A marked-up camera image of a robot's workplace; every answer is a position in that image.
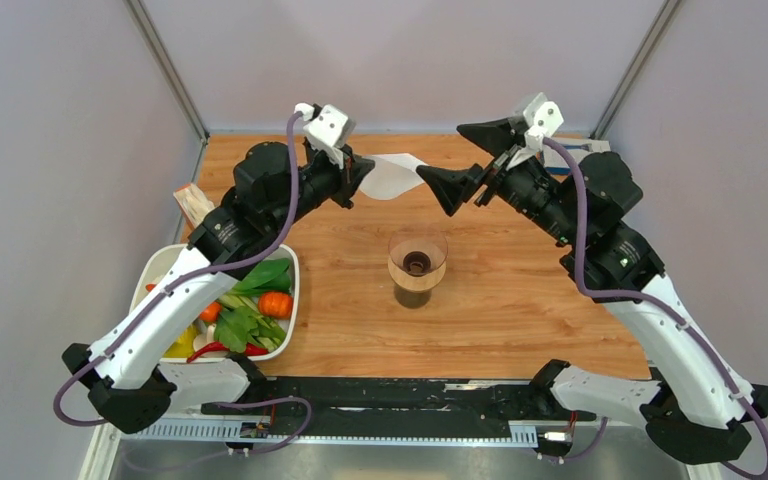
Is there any small orange pumpkin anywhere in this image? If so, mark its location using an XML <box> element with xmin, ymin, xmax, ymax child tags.
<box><xmin>257</xmin><ymin>291</ymin><xmax>295</xmax><ymax>319</ymax></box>

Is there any yellow napa cabbage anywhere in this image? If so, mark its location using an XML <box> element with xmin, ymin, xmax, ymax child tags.
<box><xmin>163</xmin><ymin>324</ymin><xmax>200</xmax><ymax>360</ymax></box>

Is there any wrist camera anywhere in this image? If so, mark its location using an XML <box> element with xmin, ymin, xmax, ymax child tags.
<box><xmin>294</xmin><ymin>103</ymin><xmax>356</xmax><ymax>170</ymax></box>
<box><xmin>507</xmin><ymin>92</ymin><xmax>564</xmax><ymax>170</ymax></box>

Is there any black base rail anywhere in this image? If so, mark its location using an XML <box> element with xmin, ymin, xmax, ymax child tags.
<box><xmin>199</xmin><ymin>376</ymin><xmax>597</xmax><ymax>440</ymax></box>

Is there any purple cable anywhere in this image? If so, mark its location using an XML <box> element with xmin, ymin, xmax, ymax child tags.
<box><xmin>52</xmin><ymin>109</ymin><xmax>314</xmax><ymax>456</ymax></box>
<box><xmin>534</xmin><ymin>135</ymin><xmax>768</xmax><ymax>480</ymax></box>

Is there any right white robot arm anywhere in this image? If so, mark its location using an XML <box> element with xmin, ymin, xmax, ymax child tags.
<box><xmin>417</xmin><ymin>119</ymin><xmax>768</xmax><ymax>467</ymax></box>

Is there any orange carrot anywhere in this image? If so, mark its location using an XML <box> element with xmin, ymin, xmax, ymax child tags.
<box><xmin>147</xmin><ymin>300</ymin><xmax>222</xmax><ymax>327</ymax></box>

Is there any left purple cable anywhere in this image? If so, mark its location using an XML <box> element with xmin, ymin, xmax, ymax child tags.
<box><xmin>52</xmin><ymin>109</ymin><xmax>314</xmax><ymax>456</ymax></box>

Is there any green bok choy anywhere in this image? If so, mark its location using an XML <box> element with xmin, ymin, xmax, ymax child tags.
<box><xmin>229</xmin><ymin>258</ymin><xmax>292</xmax><ymax>297</ymax></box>

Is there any round wooden dripper holder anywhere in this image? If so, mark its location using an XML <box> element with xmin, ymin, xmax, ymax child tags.
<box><xmin>388</xmin><ymin>259</ymin><xmax>447</xmax><ymax>293</ymax></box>

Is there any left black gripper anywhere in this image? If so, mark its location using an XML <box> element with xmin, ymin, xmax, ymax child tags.
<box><xmin>267</xmin><ymin>142</ymin><xmax>374</xmax><ymax>234</ymax></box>

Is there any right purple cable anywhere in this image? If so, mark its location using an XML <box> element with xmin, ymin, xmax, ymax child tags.
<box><xmin>534</xmin><ymin>135</ymin><xmax>768</xmax><ymax>480</ymax></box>

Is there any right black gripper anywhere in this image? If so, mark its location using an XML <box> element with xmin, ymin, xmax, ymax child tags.
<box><xmin>416</xmin><ymin>117</ymin><xmax>582</xmax><ymax>245</ymax></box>

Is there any white vegetable tray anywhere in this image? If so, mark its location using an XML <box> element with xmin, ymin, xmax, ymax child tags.
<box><xmin>162</xmin><ymin>245</ymin><xmax>299</xmax><ymax>364</ymax></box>

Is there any green leafy vegetable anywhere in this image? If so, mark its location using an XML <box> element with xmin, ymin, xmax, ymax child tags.
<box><xmin>214</xmin><ymin>294</ymin><xmax>288</xmax><ymax>357</ymax></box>

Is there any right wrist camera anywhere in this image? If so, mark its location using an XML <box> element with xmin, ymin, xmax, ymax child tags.
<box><xmin>507</xmin><ymin>92</ymin><xmax>564</xmax><ymax>170</ymax></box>

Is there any coffee filter pack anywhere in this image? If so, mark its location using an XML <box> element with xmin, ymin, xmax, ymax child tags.
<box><xmin>173</xmin><ymin>183</ymin><xmax>216</xmax><ymax>229</ymax></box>

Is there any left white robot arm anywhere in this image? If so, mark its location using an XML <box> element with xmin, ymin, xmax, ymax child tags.
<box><xmin>55</xmin><ymin>142</ymin><xmax>375</xmax><ymax>433</ymax></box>

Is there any red chili pepper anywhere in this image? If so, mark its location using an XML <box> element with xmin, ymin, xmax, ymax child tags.
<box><xmin>186</xmin><ymin>341</ymin><xmax>269</xmax><ymax>363</ymax></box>

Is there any blue white box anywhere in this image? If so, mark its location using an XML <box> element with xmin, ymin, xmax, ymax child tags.
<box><xmin>543</xmin><ymin>137</ymin><xmax>611</xmax><ymax>175</ymax></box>

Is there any smoked glass carafe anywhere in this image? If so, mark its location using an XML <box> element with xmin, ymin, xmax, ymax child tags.
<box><xmin>393</xmin><ymin>284</ymin><xmax>433</xmax><ymax>309</ymax></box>

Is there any white paper coffee filter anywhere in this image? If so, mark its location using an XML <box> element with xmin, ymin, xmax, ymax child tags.
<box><xmin>359</xmin><ymin>153</ymin><xmax>425</xmax><ymax>201</ymax></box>

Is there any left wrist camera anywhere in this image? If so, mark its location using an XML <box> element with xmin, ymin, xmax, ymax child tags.
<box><xmin>294</xmin><ymin>103</ymin><xmax>356</xmax><ymax>170</ymax></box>

